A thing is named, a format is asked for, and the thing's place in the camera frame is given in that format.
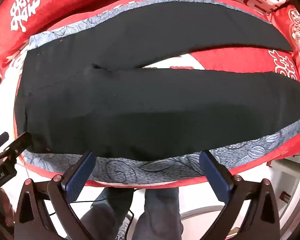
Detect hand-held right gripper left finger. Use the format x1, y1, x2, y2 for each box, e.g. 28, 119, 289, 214
14, 151, 95, 240

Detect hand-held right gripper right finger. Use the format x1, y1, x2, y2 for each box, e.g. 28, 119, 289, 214
199, 150, 282, 240

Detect black and grey floral pants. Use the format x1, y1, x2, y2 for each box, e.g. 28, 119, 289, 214
14, 0, 300, 185

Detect person's left hand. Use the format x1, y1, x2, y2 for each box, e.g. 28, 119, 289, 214
0, 187, 15, 230

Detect person's left leg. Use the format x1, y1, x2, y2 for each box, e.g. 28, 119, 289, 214
80, 187, 137, 240

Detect person's leg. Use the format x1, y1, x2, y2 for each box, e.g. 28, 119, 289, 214
135, 187, 184, 240
80, 187, 137, 240

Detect person's right leg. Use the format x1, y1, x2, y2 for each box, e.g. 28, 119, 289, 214
135, 187, 184, 240

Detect red printed blanket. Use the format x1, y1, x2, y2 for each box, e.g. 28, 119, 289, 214
0, 12, 300, 189

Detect red printed rolled quilt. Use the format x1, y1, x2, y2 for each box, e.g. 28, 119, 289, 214
0, 0, 288, 80

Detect black cable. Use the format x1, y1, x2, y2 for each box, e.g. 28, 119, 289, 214
49, 189, 135, 222

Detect grey metal frame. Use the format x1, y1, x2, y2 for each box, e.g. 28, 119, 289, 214
267, 152, 300, 233

